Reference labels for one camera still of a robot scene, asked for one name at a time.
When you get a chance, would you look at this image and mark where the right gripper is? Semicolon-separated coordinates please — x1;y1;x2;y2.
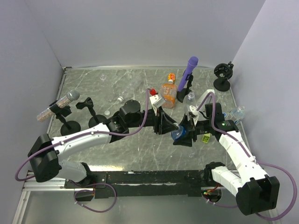
172;113;212;147

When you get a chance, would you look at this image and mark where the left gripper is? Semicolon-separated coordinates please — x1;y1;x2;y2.
128;105;179;135

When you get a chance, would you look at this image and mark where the blue label water bottle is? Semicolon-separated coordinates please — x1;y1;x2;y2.
171;125;186;141

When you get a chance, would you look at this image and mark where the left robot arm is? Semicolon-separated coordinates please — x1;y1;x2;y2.
28;100;178;188

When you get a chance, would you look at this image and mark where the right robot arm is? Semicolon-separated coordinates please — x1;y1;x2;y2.
173;103;280;215

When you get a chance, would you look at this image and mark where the clear open bottle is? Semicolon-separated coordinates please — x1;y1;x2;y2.
183;91;196;114

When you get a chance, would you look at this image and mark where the orange drink bottle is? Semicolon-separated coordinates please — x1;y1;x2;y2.
159;73;178;109

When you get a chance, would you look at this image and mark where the small clear labelled bottle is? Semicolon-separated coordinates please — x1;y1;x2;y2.
229;105;246;124

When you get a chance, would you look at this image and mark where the green toy block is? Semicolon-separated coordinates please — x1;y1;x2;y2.
202;133;211;144

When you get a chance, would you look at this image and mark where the purple microphone stand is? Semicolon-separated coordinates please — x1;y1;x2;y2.
177;74;193;103

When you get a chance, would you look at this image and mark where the purple microphone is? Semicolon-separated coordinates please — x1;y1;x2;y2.
178;56;199;91

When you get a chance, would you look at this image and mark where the black round clamp stand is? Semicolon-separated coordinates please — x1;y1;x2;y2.
213;61;234;92

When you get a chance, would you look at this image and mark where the empty black stand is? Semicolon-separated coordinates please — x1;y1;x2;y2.
76;97;106;128

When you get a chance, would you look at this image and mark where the black microphone stand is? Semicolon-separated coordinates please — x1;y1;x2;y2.
50;102;81;136

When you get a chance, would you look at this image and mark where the silver glitter microphone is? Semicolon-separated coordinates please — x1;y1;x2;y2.
36;90;80;122

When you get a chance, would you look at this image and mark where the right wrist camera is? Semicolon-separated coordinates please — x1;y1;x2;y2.
186;105;200;123

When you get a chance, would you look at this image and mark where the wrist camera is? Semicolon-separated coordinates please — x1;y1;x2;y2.
149;89;166;108
186;105;200;123

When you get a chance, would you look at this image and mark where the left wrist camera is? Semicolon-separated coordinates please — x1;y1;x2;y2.
149;89;166;108

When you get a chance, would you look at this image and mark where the purple cable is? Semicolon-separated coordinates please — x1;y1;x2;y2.
14;87;155;182
73;183;117;213
195;91;296;221

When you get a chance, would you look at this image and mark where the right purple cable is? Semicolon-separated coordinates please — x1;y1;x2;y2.
195;91;296;221

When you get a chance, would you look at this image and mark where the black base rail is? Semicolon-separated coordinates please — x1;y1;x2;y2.
64;170;220;199

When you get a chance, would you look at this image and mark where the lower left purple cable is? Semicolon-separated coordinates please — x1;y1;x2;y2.
73;183;117;213

